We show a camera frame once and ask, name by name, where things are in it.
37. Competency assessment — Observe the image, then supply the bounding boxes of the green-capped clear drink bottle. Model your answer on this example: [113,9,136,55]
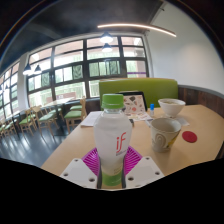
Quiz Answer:
[93,93,133,188]

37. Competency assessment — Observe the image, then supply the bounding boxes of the group of pendant lamps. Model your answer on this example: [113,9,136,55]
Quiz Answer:
[21,31,115,76]

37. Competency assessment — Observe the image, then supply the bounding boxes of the white swirl-print paper cup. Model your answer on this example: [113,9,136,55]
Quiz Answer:
[150,117,183,154]

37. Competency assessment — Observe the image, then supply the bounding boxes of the tablet with sticker-covered case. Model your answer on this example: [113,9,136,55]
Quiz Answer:
[118,91,148,116]

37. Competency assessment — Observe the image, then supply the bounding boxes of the white bowl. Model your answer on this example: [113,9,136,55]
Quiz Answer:
[157,97,187,118]

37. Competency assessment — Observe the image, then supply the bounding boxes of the white paper sheets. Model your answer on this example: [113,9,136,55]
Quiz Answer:
[79,110,103,128]

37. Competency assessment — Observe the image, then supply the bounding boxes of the large black-framed window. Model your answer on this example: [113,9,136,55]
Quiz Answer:
[0,35,149,121]

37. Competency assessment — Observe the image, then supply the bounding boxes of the long linear ceiling light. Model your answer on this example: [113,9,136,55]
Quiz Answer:
[96,22,178,38]

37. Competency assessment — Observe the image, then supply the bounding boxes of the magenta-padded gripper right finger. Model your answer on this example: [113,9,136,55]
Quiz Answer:
[121,145,165,190]

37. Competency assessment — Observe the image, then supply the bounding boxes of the green booth seat backrest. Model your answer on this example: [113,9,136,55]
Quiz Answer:
[98,77,179,108]

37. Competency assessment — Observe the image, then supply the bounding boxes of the small blue-capped bottle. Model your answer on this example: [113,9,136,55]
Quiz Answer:
[148,103,156,118]

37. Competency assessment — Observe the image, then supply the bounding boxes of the flat round red coaster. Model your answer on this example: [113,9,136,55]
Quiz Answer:
[181,130,198,144]

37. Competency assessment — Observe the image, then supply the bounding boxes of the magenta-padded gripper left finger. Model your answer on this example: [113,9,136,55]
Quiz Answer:
[59,146,103,190]

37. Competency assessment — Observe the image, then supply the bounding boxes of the colourful printed sheet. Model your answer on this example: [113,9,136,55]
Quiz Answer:
[127,112,152,122]

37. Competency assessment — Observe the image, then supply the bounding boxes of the wooden dining table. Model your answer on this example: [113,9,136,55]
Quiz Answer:
[43,97,73,136]

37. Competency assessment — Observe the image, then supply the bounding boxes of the group of green-seated wooden chairs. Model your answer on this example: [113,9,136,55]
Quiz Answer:
[0,98,88,138]

